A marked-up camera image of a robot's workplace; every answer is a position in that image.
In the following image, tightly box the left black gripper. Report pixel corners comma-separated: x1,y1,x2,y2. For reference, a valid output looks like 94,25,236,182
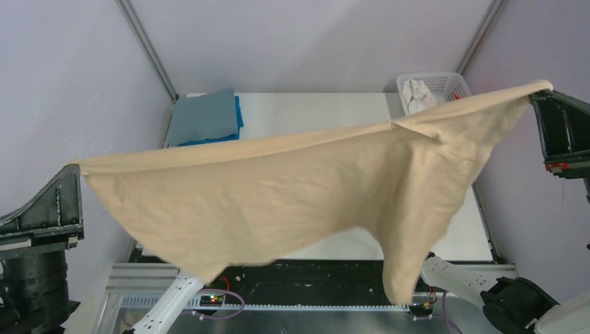
0,157,86,331

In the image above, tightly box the beige t-shirt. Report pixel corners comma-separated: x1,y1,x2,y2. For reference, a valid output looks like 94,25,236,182
77,80,553,305

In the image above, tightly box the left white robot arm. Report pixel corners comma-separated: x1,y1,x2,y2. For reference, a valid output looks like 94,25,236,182
1,164,85,333

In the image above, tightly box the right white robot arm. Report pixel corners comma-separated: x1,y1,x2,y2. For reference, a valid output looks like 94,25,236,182
404,90,589,333

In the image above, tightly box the white plastic laundry basket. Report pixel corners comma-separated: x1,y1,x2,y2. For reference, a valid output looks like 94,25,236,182
396,72,472,116

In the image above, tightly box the white crumpled t-shirt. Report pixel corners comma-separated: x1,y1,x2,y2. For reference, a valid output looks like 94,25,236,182
400,79,438,115

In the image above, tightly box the left controller board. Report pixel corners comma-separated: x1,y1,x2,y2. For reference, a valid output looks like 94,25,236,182
199,294,225,308

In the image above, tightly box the controller board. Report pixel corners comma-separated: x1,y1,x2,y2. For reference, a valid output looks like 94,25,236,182
199,294,225,308
408,302,434,319

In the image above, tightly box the folded grey t-shirt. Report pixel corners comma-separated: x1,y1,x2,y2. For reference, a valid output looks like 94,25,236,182
167,88,244,147

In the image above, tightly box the folded blue t-shirt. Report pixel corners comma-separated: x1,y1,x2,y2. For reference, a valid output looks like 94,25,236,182
177,95,244,147

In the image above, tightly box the right controller board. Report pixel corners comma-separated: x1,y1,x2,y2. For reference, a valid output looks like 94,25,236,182
408,302,434,319

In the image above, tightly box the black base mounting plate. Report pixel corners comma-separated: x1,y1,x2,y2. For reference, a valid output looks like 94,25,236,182
129,239,432,307

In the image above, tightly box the aluminium frame rail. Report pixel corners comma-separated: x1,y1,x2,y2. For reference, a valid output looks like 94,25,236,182
95,260,500,333

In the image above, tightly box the right corner aluminium post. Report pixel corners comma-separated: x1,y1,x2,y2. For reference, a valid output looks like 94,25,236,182
456,0,509,75

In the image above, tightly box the corner aluminium post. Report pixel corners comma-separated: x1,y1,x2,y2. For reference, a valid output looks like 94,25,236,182
456,0,509,75
115,0,178,103

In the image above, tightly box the left corner aluminium post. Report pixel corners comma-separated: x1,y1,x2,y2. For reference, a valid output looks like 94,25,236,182
115,0,178,103

